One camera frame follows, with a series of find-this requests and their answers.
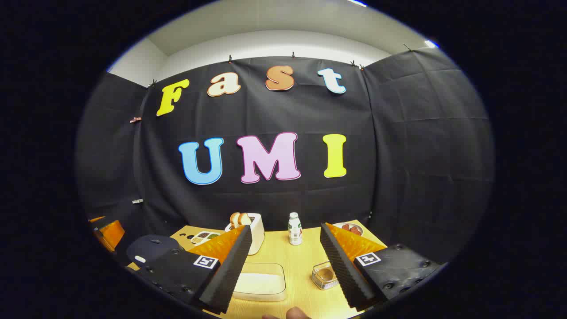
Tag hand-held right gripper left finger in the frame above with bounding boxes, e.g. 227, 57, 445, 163
128, 225, 253, 316

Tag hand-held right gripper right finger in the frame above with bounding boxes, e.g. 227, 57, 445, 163
320, 222, 443, 311

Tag clear tray of white rice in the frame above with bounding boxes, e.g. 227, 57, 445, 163
233, 262, 287, 302

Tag black and silver rice cooker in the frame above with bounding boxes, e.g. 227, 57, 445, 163
116, 234, 186, 270

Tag white divided grain dish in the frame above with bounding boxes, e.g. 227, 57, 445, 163
190, 231, 221, 245

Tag white round plate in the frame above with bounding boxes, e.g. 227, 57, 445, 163
332, 222, 365, 237

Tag white toaster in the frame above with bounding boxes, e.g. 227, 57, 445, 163
225, 213, 265, 256

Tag white milk bottle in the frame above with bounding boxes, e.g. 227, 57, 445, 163
288, 212, 303, 245

